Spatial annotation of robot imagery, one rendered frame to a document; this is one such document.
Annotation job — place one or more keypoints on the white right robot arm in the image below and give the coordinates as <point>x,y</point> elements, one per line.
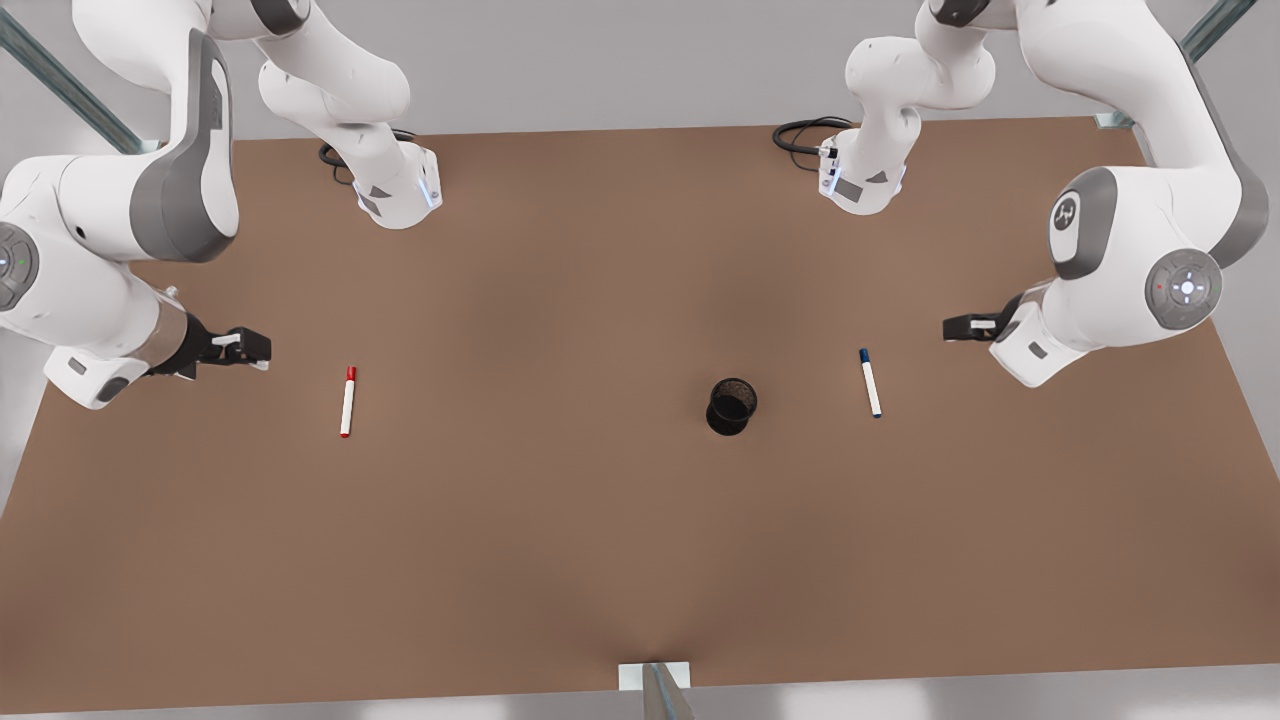
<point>180,190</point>

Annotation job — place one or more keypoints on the white pen with blue cap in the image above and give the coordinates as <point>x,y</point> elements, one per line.
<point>871,385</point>

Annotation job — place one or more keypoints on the silver frame post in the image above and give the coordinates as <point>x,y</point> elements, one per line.
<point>70,88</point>
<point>660,690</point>
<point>1205,30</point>

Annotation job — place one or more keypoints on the white pen with red cap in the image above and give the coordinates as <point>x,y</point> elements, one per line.
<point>347,403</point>

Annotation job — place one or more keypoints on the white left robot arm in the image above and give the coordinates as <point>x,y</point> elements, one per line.
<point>1120,250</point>

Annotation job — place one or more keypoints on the black mesh pen cup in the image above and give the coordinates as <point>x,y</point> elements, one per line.
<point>731,408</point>

